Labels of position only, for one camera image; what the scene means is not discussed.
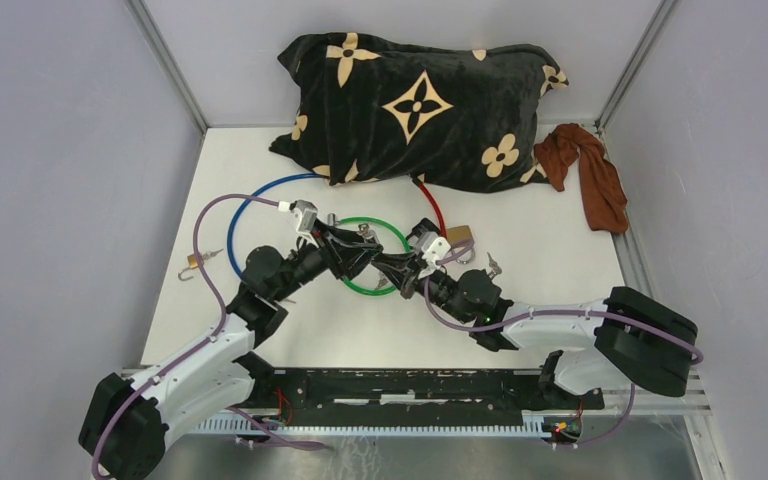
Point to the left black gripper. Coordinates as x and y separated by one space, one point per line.
351 264

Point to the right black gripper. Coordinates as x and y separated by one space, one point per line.
398 276

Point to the green cable lock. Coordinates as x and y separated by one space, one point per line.
333 220

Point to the red cable lock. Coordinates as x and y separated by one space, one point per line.
439 221

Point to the padlock keys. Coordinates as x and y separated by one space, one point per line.
494 267

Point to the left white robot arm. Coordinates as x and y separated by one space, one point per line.
131 423

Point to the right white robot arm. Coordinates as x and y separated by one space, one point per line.
624 339

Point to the black floral pillow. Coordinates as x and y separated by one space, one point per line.
373 110

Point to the small brass padlock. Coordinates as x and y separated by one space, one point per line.
187 273

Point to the brown cloth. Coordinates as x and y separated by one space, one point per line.
603 198

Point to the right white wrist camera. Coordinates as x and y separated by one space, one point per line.
432 248

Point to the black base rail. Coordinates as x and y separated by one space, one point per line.
426 401

